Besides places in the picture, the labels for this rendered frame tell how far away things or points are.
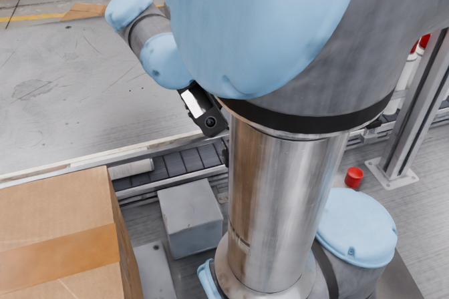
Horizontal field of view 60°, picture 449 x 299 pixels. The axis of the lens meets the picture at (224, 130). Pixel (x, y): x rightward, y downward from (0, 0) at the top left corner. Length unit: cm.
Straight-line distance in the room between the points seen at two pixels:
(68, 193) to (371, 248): 37
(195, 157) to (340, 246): 44
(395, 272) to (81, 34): 118
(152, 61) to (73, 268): 26
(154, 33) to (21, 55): 91
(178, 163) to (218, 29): 68
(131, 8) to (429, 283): 69
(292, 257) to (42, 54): 116
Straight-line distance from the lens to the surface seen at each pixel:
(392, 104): 100
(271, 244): 34
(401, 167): 94
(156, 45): 53
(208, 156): 85
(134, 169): 80
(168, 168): 83
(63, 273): 45
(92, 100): 113
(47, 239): 48
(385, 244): 53
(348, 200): 55
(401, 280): 78
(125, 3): 62
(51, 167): 85
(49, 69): 131
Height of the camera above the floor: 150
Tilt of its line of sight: 43 degrees down
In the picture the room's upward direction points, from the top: straight up
